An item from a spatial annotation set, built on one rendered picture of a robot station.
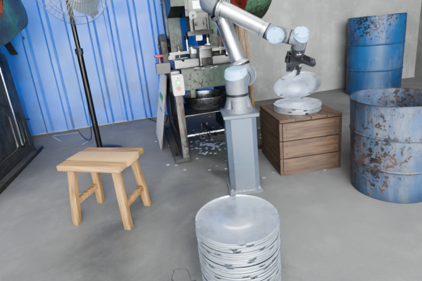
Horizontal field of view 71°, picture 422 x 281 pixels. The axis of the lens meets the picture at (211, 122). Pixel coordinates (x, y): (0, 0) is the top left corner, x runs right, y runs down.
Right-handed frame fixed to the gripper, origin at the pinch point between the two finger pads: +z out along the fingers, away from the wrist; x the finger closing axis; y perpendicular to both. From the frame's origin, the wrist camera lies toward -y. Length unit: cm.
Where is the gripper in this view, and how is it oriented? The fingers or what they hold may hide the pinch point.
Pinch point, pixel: (296, 74)
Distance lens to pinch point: 184.3
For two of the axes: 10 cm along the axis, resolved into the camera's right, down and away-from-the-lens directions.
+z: 1.1, 4.7, 8.8
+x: 0.3, 8.8, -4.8
